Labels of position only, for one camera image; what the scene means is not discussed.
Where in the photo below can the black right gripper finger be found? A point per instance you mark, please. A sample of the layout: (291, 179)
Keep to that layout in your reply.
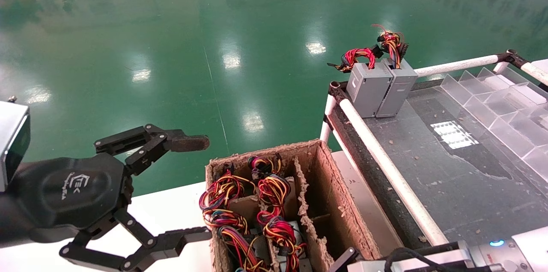
(344, 259)

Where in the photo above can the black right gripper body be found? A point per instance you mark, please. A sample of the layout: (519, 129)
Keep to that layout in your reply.
(432, 248)

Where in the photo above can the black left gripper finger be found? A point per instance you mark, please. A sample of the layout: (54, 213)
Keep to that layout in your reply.
(171, 242)
(150, 143)

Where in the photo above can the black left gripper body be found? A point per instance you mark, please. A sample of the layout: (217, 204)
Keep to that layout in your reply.
(72, 195)

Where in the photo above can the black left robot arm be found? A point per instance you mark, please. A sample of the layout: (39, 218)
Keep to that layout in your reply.
(6, 220)

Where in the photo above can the worn brown cardboard divider box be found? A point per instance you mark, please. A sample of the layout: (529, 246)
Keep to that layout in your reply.
(334, 203)

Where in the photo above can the white table leg pipe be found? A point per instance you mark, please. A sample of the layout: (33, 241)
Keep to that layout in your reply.
(329, 118)

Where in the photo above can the clear acrylic divider tray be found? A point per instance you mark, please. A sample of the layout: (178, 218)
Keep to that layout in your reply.
(501, 118)

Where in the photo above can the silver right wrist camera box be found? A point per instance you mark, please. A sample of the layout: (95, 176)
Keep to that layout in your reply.
(449, 261)

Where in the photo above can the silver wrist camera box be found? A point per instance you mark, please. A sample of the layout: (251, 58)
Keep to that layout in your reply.
(10, 143)
(449, 261)

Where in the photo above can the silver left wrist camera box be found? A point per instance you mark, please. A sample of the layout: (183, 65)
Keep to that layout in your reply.
(10, 143)

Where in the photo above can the long white table frame pipe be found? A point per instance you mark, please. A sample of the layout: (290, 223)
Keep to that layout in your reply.
(385, 165)

